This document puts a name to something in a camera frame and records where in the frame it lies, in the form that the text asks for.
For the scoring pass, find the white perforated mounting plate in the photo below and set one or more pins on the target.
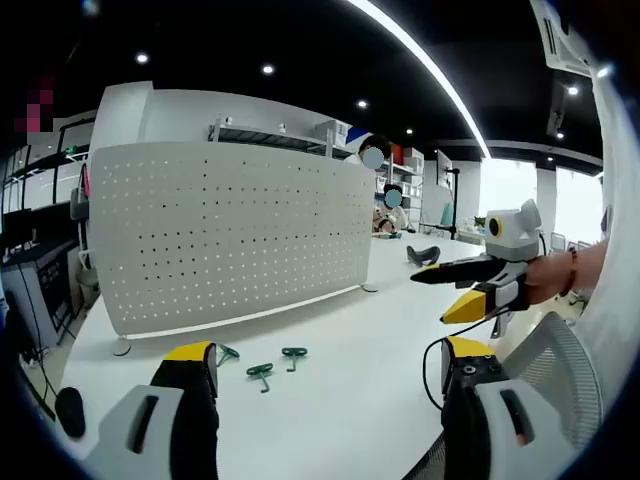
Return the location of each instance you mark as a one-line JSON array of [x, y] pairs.
[[225, 240]]

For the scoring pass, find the black headset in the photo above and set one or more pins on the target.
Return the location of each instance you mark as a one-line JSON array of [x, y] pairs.
[[416, 259]]

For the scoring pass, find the person's white shirt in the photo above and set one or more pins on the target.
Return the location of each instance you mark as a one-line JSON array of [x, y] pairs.
[[615, 175]]

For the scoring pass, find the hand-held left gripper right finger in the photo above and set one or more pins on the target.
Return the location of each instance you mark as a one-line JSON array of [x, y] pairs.
[[480, 415]]

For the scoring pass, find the person's right hand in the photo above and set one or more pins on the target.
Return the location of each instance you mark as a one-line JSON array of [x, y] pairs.
[[547, 280]]

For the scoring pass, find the black computer mouse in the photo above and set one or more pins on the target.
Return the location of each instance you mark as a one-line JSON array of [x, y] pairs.
[[70, 412]]

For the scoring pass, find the long ceiling light strip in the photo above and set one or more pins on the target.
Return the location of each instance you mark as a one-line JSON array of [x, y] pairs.
[[430, 61]]

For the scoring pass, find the white ceiling air conditioner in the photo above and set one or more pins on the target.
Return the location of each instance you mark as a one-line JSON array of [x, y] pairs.
[[560, 40]]

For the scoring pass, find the green hook assembly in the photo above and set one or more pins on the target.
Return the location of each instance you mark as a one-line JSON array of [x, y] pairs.
[[229, 353], [260, 370], [293, 352]]

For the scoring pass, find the dark workbench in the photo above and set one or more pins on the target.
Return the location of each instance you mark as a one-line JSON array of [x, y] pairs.
[[45, 280]]

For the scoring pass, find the grey office chair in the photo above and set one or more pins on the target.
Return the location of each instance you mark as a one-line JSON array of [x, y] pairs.
[[79, 210]]

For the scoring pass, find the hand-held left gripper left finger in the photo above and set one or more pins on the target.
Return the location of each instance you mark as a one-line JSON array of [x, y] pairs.
[[190, 400]]

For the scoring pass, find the white shelf with storage bins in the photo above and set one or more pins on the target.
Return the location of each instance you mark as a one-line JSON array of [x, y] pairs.
[[412, 170]]

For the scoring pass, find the grey metal shelf rack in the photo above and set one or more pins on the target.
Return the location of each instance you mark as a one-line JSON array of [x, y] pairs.
[[270, 137]]

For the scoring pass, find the monitor on black stand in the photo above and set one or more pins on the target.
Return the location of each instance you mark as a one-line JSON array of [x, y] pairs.
[[455, 210]]

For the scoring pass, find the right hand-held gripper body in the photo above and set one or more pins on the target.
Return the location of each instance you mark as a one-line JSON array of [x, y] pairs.
[[515, 235]]

